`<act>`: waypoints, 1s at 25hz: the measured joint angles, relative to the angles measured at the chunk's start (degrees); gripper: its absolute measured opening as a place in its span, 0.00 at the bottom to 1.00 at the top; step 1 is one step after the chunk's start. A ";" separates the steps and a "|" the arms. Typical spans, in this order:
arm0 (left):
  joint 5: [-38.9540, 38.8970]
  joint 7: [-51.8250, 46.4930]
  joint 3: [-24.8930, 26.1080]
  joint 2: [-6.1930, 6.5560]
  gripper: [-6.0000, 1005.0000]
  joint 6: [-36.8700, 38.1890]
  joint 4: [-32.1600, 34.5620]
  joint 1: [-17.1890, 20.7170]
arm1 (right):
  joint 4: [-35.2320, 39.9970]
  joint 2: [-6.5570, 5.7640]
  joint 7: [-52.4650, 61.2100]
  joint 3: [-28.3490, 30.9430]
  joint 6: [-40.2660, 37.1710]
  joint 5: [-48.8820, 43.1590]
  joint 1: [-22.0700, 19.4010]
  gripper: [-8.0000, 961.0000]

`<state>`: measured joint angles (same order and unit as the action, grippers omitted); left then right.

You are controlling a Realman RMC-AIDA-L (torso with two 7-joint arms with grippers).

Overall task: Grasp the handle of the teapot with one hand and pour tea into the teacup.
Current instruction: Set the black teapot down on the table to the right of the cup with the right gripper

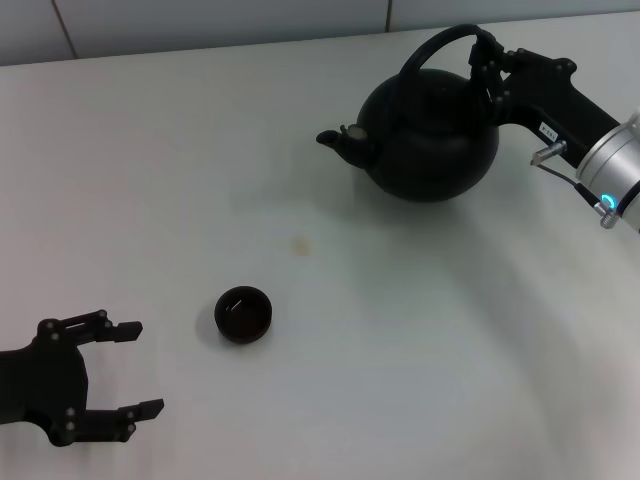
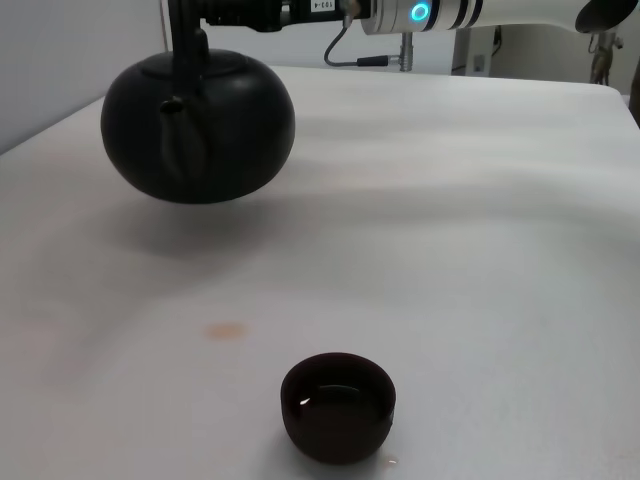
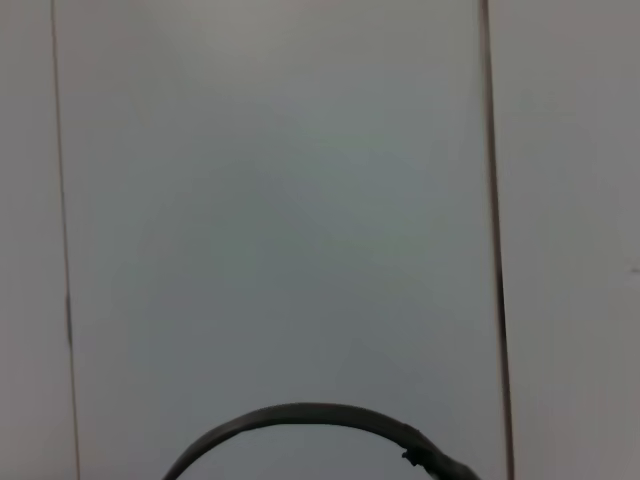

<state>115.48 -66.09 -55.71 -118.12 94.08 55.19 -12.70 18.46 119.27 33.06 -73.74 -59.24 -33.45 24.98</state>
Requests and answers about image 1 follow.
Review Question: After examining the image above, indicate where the black round teapot with handle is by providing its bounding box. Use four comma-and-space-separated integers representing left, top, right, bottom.
315, 23, 501, 203

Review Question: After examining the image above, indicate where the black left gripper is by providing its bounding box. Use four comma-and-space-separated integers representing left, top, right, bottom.
0, 309, 166, 447

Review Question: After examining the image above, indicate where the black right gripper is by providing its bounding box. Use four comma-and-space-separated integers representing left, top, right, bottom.
469, 31, 621, 169

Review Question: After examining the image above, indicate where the metal connector plug with cable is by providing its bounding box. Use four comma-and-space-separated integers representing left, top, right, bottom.
529, 139, 621, 230

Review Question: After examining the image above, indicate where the small dark brown teacup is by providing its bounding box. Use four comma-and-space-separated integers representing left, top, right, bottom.
213, 284, 274, 346

